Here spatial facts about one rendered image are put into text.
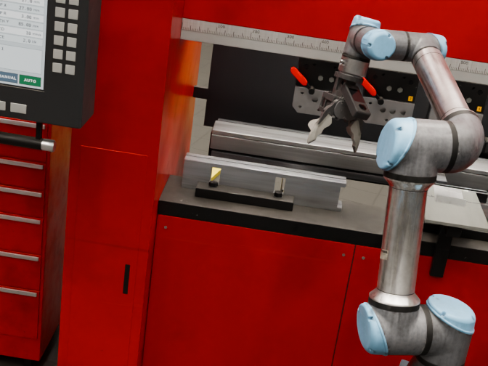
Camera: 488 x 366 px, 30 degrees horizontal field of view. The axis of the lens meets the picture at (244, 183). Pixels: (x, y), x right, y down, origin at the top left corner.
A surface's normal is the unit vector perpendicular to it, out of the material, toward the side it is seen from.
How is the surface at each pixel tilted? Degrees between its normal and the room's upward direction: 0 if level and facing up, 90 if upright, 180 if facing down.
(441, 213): 0
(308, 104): 90
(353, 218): 0
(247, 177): 90
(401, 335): 78
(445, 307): 8
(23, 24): 90
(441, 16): 90
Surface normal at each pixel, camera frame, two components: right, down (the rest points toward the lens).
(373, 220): 0.13, -0.92
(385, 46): 0.19, 0.26
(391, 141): -0.95, -0.18
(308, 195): -0.08, 0.37
